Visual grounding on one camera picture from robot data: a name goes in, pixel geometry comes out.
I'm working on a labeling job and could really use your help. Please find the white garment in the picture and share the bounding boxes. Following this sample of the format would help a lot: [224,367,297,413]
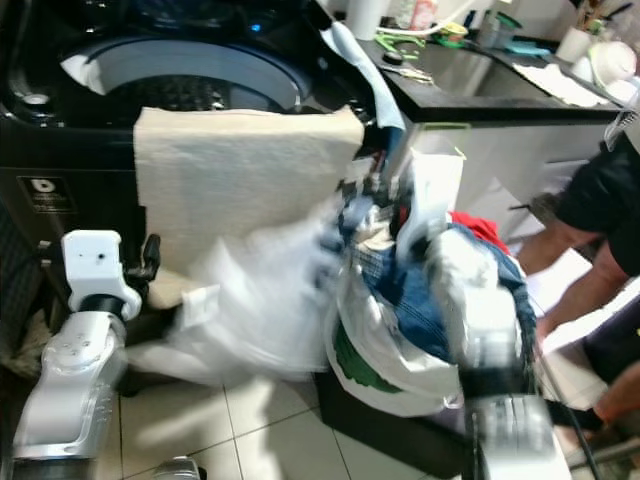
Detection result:
[125,215,346,386]

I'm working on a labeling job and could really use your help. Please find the black top-load washing machine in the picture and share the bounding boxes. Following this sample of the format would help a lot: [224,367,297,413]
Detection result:
[0,0,401,331]

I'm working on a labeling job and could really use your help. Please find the red garment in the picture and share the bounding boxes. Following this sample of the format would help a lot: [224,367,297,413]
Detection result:
[448,210,506,251]

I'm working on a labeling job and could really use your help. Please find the beige towel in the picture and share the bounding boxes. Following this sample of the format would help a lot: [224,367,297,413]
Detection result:
[133,106,364,301]

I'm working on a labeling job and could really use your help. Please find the blue denim jeans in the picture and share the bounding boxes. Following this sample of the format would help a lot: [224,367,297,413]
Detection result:
[360,225,536,366]

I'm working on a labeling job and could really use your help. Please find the light blue cloth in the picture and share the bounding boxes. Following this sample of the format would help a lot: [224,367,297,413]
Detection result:
[320,20,406,176]

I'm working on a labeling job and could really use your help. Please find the dark counter with grey cabinet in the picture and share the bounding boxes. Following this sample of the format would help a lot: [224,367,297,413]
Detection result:
[370,30,640,231]

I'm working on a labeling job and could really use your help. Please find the white cylinder roll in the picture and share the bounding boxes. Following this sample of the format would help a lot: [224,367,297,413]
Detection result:
[345,0,391,41]

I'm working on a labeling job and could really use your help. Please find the white laundry bag green print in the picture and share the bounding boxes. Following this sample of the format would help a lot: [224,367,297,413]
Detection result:
[325,290,471,416]

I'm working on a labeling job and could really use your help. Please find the bottle with pink label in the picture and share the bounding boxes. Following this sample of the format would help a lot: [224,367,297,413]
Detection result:
[410,0,441,29]

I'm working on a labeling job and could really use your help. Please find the grey robot foot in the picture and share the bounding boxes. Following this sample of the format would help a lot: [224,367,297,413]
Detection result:
[155,457,201,480]

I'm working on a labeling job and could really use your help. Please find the white dish cloth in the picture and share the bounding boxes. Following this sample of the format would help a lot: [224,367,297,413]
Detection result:
[510,62,611,109]

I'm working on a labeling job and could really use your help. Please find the person in black shorts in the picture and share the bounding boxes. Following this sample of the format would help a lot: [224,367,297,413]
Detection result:
[510,110,640,441]

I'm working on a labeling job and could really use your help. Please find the black stool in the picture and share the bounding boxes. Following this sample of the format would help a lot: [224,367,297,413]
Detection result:
[315,372,476,479]

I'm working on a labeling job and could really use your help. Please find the white bowl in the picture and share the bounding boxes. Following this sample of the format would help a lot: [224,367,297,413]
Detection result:
[588,40,640,101]

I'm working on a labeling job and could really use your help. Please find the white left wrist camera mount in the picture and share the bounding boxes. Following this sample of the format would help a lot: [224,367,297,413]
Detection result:
[63,231,143,321]

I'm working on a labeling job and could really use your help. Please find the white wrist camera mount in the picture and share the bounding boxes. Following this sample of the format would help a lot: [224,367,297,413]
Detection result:
[395,150,466,266]
[63,231,143,321]

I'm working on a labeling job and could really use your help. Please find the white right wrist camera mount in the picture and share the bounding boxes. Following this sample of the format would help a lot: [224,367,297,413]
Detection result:
[395,150,466,266]

